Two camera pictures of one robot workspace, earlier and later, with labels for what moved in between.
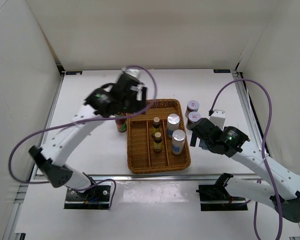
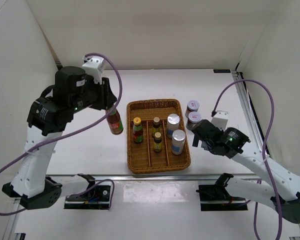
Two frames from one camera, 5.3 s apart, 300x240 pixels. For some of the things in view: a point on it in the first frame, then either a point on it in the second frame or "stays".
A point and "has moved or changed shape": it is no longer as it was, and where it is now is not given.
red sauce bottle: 121,123 has moved or changed shape
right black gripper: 193,140 stays
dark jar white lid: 193,117 stays
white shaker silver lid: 178,137 stays
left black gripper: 138,105 → 106,98
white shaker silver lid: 173,124 stays
